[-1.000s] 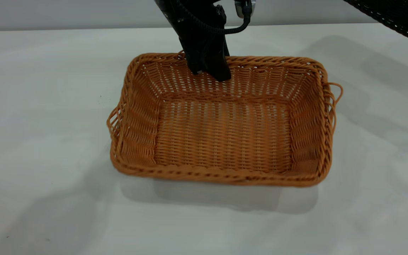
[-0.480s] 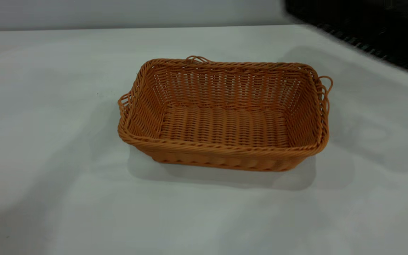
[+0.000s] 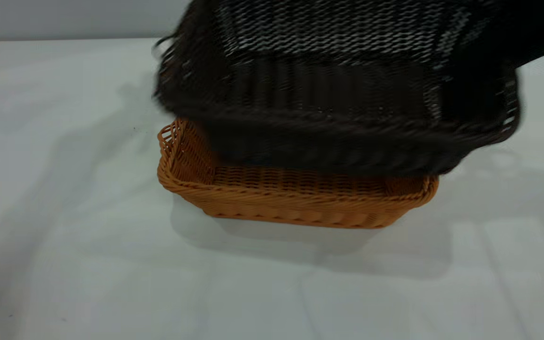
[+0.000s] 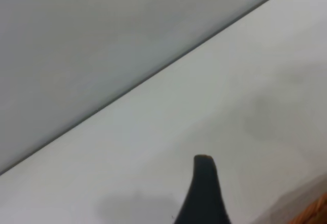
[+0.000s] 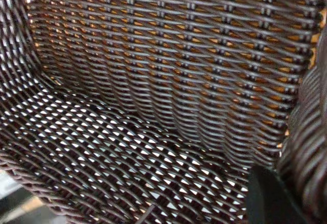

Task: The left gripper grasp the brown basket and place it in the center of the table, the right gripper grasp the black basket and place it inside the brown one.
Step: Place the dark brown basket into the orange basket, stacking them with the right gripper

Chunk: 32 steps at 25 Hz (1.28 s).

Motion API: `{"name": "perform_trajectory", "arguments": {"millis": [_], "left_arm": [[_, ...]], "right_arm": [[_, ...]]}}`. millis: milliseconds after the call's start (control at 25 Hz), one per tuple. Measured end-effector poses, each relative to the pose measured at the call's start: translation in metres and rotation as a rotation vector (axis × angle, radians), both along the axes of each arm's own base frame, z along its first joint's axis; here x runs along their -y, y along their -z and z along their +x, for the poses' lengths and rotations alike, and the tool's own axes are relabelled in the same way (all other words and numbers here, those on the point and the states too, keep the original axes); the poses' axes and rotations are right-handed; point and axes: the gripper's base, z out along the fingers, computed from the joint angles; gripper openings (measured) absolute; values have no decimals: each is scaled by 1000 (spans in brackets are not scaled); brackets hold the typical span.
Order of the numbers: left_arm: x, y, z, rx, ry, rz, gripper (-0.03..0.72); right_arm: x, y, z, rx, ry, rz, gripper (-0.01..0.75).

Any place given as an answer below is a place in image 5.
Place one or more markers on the orange-brown woven wicker basket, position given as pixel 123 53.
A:
pixel 323 20

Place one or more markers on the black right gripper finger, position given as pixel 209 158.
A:
pixel 270 198

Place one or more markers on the dark brown woven wicker basket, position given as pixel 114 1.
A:
pixel 143 86

